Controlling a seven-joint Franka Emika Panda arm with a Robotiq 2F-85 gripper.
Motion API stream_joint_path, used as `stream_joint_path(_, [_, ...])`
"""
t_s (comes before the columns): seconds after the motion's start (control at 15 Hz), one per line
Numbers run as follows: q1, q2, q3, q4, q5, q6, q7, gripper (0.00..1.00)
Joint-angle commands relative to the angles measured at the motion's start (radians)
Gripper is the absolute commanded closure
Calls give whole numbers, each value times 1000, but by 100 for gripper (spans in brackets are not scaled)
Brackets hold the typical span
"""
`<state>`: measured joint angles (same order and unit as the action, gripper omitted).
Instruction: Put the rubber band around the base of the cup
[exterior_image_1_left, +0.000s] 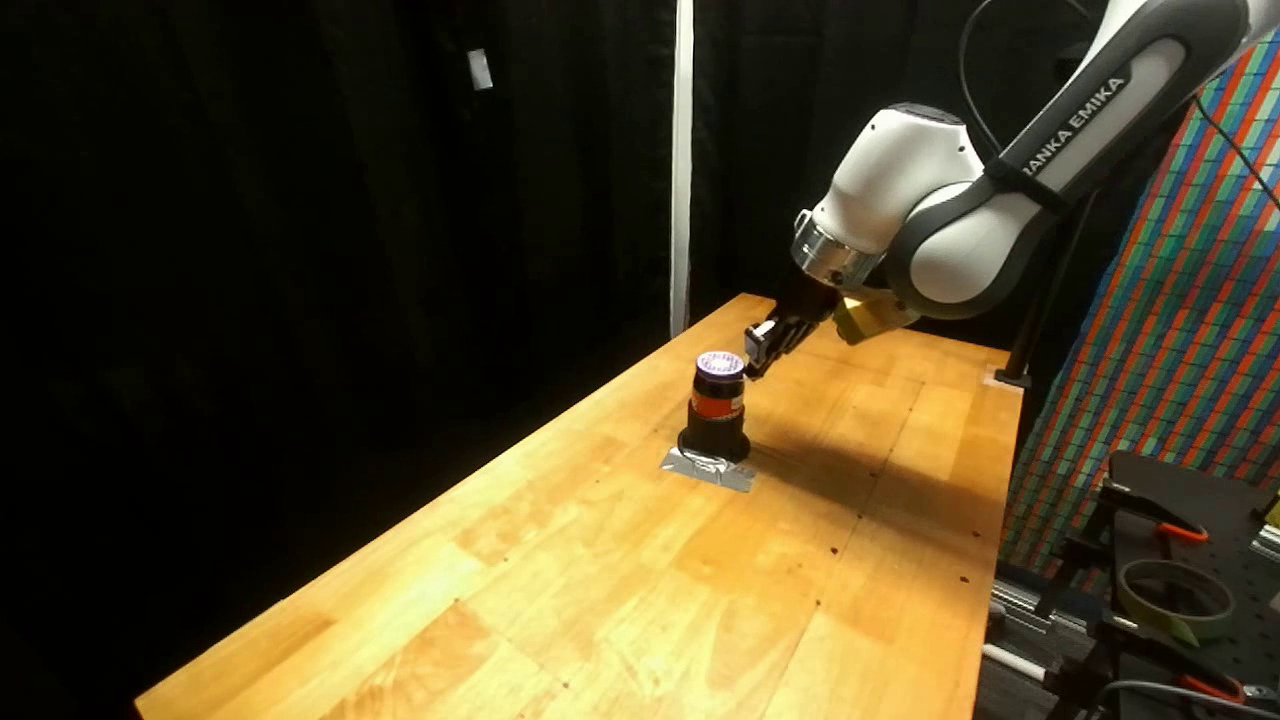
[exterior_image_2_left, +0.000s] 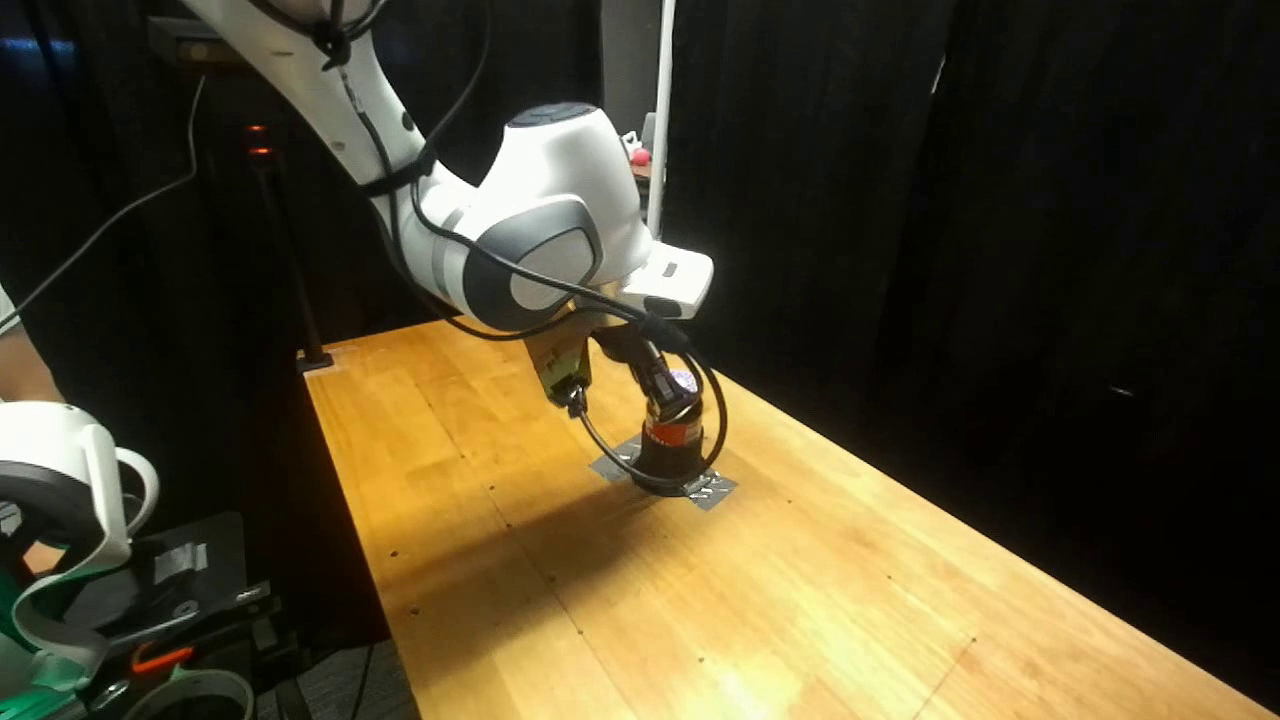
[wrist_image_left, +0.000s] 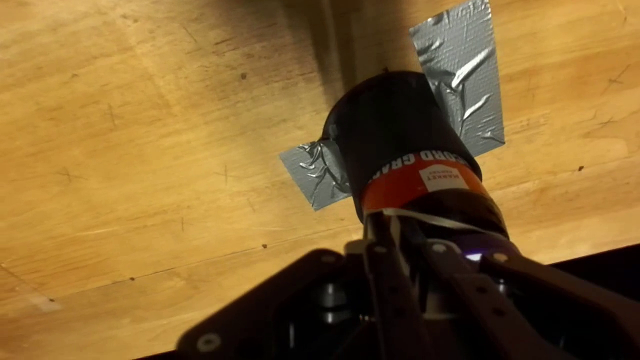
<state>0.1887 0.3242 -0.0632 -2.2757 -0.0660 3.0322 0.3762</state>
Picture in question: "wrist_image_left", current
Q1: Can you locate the small grey duct tape piece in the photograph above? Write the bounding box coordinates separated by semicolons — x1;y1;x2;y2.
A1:
278;138;354;214

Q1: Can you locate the black cup with red band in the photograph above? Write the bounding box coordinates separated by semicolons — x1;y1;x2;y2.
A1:
318;68;512;245

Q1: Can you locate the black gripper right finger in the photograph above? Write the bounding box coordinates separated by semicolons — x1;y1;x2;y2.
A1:
408;227;640;360

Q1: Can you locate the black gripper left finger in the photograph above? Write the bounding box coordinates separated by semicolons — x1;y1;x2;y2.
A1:
176;210;436;360

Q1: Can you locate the large grey duct tape piece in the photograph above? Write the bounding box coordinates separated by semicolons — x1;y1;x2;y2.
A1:
407;0;508;160

